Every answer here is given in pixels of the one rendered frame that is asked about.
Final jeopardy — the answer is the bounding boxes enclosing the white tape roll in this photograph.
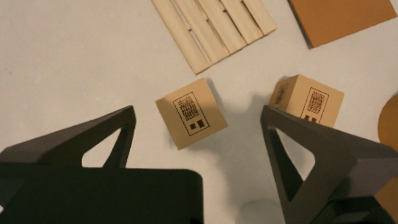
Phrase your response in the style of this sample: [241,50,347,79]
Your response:
[234,199,285,224]

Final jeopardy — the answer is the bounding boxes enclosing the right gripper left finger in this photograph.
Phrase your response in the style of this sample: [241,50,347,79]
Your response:
[0,105,137,168]

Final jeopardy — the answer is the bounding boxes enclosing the small wooden pallet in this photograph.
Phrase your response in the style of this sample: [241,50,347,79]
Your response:
[151,0,277,76]

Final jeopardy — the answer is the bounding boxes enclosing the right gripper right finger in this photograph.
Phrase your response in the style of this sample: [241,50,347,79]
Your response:
[260,105,398,224]

